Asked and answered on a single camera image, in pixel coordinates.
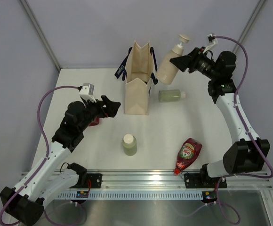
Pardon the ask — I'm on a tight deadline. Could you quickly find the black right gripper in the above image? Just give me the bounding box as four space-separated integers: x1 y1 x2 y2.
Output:
170 47 219 81

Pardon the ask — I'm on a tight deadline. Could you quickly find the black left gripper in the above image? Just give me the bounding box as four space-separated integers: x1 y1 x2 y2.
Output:
79 96 120 132

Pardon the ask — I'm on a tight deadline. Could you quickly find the beige pump bottle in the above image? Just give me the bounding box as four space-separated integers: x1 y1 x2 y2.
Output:
156 34 190 85

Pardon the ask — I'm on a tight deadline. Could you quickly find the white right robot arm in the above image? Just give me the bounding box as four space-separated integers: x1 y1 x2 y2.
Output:
170 48 270 187

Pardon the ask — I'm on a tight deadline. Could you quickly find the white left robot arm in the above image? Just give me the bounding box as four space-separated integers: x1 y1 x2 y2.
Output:
0 95 121 226

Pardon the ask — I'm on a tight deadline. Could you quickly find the beige canvas tote bag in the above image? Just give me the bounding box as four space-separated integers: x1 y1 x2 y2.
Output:
114 42 158 115

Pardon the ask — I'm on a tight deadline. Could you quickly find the dark red bottle left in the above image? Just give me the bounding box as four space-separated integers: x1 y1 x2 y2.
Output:
89 117 100 127

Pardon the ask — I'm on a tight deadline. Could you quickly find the green bottle lying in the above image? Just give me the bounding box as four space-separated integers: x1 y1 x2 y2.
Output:
159 89 186 102

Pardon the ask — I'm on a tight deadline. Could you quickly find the green bottle standing white cap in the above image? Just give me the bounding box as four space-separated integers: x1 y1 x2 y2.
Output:
122 134 137 156

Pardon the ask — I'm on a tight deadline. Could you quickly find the red Fairy dish soap bottle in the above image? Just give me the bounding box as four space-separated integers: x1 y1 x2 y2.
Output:
174 138 202 175

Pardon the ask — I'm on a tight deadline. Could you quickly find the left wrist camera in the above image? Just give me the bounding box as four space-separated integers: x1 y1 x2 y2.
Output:
79 83 96 103

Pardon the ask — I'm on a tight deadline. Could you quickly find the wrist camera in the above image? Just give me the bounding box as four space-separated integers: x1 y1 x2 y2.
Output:
79 83 96 103
203 33 218 53

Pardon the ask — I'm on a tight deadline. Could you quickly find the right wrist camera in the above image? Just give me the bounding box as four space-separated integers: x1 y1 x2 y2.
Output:
203 33 218 53

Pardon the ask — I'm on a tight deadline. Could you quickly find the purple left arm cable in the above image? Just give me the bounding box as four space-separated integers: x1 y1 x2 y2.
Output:
0 85 88 226

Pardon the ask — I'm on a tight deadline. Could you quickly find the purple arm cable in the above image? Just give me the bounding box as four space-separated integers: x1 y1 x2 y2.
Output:
174 35 273 226
0 85 88 226

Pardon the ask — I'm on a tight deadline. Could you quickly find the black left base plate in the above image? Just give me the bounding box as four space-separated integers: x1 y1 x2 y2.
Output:
80 173 103 189

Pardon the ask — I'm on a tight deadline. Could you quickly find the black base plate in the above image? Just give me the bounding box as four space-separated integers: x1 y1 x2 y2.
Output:
181 172 220 189
80 173 103 189

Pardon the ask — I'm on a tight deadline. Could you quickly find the aluminium mounting rail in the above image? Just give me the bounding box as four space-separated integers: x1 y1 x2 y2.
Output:
21 169 273 189

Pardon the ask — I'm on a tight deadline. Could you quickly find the white slotted cable duct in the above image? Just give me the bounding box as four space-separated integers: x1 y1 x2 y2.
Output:
56 191 203 200

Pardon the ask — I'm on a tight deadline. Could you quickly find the right aluminium frame post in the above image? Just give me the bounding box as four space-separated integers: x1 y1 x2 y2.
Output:
226 0 267 55

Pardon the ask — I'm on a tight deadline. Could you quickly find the aluminium frame post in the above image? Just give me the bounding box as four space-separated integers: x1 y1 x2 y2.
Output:
18 0 62 72
226 0 267 55

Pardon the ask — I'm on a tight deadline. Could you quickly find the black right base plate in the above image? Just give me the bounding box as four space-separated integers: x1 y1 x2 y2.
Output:
181 172 220 189

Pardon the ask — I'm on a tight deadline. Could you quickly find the left aluminium frame post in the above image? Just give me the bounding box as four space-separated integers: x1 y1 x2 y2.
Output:
18 0 62 72

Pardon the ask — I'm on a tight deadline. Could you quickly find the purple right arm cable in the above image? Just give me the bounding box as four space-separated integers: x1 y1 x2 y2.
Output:
174 35 273 226

